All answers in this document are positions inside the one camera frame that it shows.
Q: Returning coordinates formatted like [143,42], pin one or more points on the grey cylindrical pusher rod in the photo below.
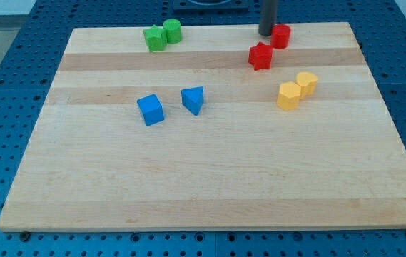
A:
[268,16]

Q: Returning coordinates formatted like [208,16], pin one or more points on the red star block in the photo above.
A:
[260,56]

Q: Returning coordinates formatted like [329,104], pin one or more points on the blue triangle block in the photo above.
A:
[193,99]

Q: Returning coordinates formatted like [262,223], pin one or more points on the green star block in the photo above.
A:
[155,38]

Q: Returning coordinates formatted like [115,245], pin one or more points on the red cylinder block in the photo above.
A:
[280,36]

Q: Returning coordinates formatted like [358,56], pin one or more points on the yellow heart block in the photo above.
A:
[307,82]

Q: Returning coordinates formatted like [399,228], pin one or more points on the yellow hexagon block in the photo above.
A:
[288,96]

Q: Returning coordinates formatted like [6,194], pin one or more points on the green cylinder block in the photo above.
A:
[173,31]

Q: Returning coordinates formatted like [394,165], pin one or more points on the blue cube block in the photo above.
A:
[151,109]

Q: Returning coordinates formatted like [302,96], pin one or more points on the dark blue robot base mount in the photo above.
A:
[209,5]

